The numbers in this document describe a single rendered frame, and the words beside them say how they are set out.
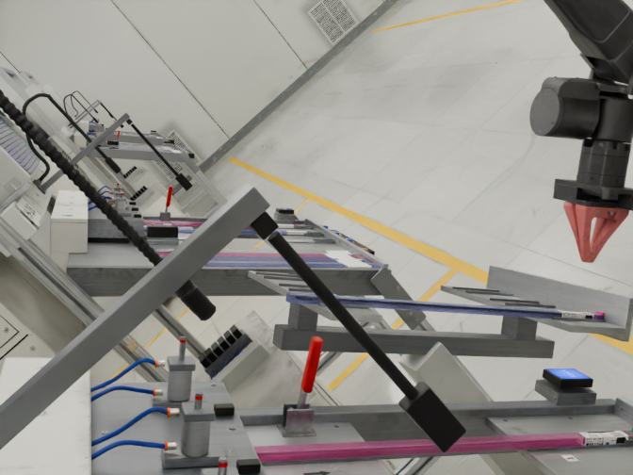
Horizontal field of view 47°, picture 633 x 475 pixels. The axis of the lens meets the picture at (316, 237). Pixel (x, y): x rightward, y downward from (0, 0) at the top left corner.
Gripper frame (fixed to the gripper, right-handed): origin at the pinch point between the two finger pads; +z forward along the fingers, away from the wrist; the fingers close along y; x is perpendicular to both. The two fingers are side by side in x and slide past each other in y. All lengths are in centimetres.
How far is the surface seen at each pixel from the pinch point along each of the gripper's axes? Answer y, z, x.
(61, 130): -426, 12, -73
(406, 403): 36, 3, -42
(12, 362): 3, 12, -67
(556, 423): 5.0, 20.3, -4.8
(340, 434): 5.2, 20.2, -33.3
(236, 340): -125, 53, -16
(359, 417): 2.2, 19.8, -30.0
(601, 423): 5.5, 20.3, 1.6
